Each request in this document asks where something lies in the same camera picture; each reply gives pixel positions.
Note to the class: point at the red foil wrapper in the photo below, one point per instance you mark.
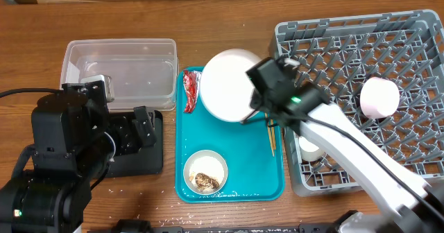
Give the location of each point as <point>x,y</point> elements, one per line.
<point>191,83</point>

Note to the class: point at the clear plastic bin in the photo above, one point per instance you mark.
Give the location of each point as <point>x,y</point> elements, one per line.
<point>143,71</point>

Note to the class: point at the wooden chopstick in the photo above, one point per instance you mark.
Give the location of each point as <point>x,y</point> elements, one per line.
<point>273,134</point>
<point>270,134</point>

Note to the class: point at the metal bowl with food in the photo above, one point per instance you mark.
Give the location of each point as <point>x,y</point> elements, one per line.
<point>205,172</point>

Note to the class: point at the small white pink bowl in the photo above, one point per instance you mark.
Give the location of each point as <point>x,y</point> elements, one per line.
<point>379,98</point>

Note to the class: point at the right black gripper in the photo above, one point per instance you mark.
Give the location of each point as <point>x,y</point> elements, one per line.
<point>259,102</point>

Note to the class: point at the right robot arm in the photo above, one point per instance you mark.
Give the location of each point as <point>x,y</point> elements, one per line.
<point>407,202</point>

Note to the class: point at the grey dish rack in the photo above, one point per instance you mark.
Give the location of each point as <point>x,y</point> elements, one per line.
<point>340,54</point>

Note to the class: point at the large white plate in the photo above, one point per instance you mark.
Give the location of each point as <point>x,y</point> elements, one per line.
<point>225,88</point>

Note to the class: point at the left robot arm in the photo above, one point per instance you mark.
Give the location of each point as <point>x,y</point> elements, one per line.
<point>75,139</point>

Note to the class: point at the teal plastic tray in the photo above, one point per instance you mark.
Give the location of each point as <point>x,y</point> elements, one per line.
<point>255,171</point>

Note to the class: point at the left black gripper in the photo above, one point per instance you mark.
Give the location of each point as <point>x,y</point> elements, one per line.
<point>144,125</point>

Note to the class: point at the white paper cup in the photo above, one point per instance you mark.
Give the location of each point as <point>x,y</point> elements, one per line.
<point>309,151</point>

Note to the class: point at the black waste bin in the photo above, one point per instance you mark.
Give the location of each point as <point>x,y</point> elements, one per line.
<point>131,158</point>

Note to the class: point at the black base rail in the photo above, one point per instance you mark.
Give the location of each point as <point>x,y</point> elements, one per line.
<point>243,227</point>

